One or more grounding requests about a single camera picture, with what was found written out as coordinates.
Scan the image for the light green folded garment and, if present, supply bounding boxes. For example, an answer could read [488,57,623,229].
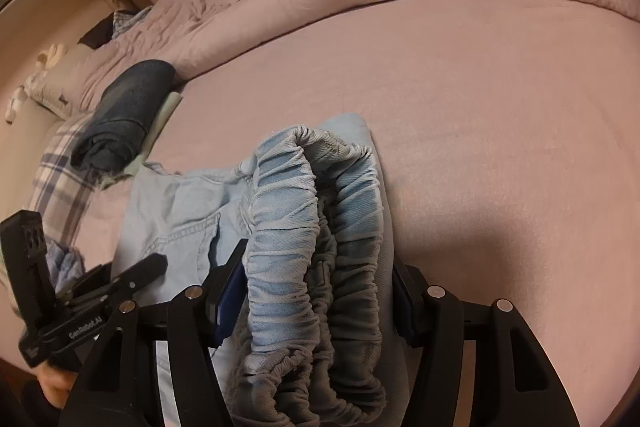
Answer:
[122,91,185,178]

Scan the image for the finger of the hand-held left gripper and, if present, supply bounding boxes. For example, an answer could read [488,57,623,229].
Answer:
[100,253,168,297]

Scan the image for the blue checked cloth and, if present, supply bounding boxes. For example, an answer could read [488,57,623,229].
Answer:
[112,6,153,38]

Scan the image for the light blue cloth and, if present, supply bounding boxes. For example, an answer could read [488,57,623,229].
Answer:
[46,242,87,298]

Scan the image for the white fluffy cloth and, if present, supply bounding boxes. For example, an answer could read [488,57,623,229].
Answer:
[39,44,67,70]
[5,84,36,122]

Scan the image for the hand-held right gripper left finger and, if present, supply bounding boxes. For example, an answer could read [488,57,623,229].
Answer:
[57,238,249,427]

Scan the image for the dark cloth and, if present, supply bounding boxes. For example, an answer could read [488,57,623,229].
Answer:
[80,14,118,50]

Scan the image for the plaid pillow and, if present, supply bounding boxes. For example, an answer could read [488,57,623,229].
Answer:
[27,112,108,248]

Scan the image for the person's left hand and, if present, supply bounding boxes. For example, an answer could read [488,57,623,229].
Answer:
[37,359,78,408]

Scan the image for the light blue denim pants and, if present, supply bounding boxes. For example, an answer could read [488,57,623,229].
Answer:
[115,112,401,427]

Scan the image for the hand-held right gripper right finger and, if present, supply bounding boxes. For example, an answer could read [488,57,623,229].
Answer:
[391,262,576,427]

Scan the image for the dark blue folded garment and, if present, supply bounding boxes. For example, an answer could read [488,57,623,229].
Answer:
[70,59,178,172]

